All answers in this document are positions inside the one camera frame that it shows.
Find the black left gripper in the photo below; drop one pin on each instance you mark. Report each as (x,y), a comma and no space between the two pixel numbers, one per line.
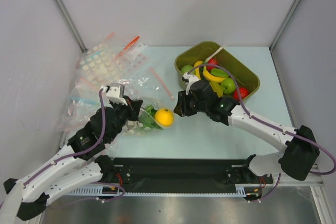
(133,107)

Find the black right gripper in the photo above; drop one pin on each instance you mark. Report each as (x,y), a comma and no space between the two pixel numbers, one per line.
(186,104)

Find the green toy lettuce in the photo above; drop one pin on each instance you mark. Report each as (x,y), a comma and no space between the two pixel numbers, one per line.
(146,118)

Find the orange toy fruit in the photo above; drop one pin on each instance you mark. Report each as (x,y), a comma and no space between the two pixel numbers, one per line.
(164,117)

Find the clear white-dotted zip bag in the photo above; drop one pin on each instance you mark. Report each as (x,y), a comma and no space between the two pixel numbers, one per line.
(151,90)

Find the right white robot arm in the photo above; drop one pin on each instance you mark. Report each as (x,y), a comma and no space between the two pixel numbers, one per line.
(296,148)

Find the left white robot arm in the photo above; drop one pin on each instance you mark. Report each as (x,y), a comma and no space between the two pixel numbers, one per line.
(77,164)

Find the pile of clear zip bags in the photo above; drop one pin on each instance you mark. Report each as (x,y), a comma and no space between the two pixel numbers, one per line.
(108,61)

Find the light green toy cabbage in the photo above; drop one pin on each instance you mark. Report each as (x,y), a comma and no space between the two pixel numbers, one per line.
(187,69)

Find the yellow toy banana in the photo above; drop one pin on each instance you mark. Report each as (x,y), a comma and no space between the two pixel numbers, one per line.
(207,75)
(197,69)

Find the green toy apple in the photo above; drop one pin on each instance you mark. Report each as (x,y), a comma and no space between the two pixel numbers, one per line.
(228,86)

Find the olive green plastic bin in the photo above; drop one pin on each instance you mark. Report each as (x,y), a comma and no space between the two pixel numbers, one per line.
(242,74)

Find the red toy apple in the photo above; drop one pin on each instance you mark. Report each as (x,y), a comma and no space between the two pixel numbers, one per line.
(242,92)

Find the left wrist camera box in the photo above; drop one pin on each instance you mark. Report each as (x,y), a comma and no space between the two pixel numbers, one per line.
(114,93)

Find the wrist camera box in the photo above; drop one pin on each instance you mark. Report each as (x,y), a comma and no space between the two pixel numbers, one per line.
(189,79)
(114,93)

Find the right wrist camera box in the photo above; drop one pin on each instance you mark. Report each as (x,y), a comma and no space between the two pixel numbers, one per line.
(189,79)

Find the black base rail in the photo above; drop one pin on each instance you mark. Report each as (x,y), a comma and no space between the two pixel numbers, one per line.
(185,176)

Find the white slotted cable duct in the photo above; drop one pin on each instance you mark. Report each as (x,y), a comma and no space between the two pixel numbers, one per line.
(96,190)

